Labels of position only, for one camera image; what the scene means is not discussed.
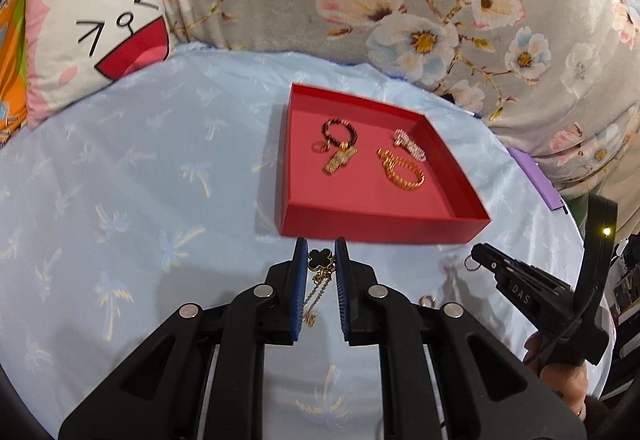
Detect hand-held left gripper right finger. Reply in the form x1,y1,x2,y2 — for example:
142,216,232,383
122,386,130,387
334,237,586,440

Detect person's right hand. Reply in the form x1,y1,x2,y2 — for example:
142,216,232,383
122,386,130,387
524,335,590,421

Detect gold chain bracelet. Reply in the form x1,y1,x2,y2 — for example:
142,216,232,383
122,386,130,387
376,147,426,191

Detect light blue palm-print sheet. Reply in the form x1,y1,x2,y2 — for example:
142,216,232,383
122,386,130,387
0,43,596,440

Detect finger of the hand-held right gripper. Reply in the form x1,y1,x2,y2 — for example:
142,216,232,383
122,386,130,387
492,273,576,336
472,243,573,301

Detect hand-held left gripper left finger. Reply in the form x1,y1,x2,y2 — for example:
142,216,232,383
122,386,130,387
57,238,308,440

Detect cat face cushion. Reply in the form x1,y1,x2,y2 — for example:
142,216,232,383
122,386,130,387
25,0,171,128

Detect black clover gold necklace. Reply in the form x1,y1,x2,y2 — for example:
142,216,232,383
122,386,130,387
306,249,337,327

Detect black bead bracelet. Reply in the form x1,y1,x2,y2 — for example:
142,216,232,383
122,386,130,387
320,117,362,152

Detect purple sheet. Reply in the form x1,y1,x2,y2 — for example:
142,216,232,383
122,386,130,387
509,147,568,213

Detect orange patterned cloth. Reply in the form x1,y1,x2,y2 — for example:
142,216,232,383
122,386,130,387
0,0,71,146

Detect red cardboard box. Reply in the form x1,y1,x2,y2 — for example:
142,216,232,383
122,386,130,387
279,83,492,243

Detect dark cluttered objects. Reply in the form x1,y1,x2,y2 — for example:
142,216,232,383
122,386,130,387
602,235,640,401

